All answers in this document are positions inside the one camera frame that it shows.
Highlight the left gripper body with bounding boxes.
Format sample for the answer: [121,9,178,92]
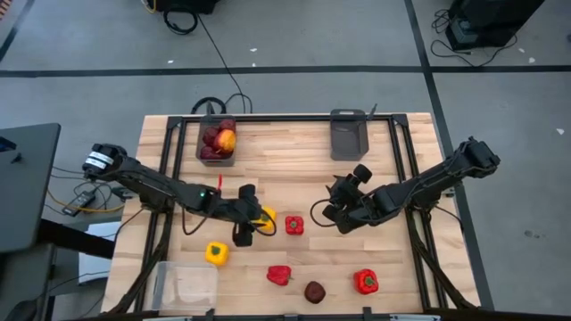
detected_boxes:
[220,183,264,249]

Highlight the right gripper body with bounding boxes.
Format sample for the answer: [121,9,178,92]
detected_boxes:
[337,164,373,235]

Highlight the yellow bell pepper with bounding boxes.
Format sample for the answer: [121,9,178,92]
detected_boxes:
[254,205,277,234]
[204,241,230,268]

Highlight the wrinkled red bell pepper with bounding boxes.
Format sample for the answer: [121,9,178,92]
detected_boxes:
[266,265,294,287]

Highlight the yellow red apple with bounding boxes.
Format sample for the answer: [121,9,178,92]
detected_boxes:
[213,128,237,154]

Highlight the gray plastic basket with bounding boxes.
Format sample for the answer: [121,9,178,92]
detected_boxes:
[194,114,237,168]
[329,109,370,161]

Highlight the clear plastic container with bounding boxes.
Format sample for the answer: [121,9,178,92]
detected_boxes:
[151,260,220,312]

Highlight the white board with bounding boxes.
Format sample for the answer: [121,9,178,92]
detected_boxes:
[78,221,122,285]

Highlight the black power adapter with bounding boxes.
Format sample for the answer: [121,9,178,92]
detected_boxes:
[61,190,97,218]

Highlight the black desk beam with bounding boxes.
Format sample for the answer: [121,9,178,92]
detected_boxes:
[37,218,116,260]

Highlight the black equipment box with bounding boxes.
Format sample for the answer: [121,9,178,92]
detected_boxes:
[155,0,220,14]

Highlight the dark gray desk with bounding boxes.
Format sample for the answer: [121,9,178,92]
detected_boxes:
[0,123,62,254]

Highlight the black equipment case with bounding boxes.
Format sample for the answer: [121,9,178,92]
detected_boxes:
[445,0,546,51]

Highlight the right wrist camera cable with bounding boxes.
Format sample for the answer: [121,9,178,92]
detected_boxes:
[309,197,336,229]

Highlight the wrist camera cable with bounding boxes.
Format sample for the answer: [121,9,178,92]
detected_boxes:
[180,205,211,236]
[309,197,336,229]

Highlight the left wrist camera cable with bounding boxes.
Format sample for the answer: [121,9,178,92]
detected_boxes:
[180,205,211,236]

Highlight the black metal table frame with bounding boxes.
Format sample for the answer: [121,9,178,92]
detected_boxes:
[133,112,449,316]

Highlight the black cable bundle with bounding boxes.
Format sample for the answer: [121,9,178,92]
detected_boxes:
[106,209,176,314]
[403,209,479,311]

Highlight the looped black cables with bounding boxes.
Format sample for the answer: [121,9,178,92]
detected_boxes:
[190,92,254,115]

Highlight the long black floor cable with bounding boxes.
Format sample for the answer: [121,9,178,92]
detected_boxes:
[195,12,247,115]

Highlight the thin yellow cable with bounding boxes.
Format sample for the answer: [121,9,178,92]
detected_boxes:
[46,189,126,214]

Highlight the black floor cable tangle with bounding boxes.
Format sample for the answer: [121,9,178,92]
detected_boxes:
[430,7,519,68]

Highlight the coiled black cable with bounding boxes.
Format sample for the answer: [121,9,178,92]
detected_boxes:
[161,8,199,36]

